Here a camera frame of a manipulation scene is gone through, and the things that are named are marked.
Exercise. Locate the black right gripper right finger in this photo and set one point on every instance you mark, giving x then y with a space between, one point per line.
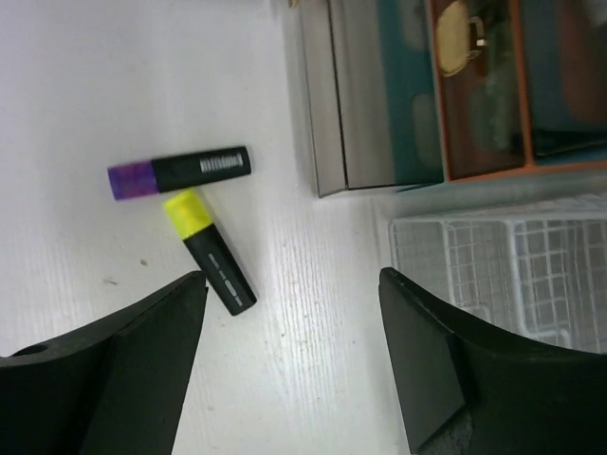
466 386

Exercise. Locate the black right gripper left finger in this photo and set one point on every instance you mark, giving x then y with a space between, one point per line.
114 386

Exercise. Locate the black yellow highlighter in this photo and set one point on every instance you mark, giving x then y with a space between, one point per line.
200 235

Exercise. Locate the black purple highlighter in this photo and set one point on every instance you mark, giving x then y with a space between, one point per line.
177 172

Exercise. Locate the teal drawer organizer box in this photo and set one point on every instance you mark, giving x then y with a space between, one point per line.
413 94

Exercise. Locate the white wire file rack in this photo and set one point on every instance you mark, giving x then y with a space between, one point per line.
536 270

